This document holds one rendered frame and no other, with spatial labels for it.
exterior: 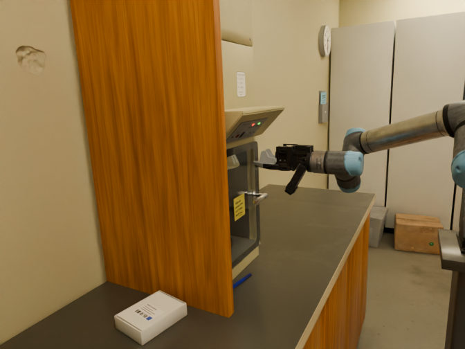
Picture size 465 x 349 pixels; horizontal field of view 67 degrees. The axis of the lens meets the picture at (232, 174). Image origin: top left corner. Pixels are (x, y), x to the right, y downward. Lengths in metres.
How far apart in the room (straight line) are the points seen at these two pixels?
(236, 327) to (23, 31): 0.99
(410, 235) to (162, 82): 3.20
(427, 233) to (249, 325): 2.96
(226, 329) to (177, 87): 0.65
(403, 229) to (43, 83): 3.33
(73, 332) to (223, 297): 0.42
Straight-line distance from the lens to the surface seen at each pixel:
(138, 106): 1.04
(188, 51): 0.93
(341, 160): 1.12
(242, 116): 0.95
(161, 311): 1.06
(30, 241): 1.18
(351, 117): 4.02
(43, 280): 1.24
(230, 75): 1.13
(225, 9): 1.14
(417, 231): 3.81
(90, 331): 1.12
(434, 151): 4.00
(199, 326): 1.05
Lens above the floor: 1.55
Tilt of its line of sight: 13 degrees down
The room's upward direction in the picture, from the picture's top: 2 degrees counter-clockwise
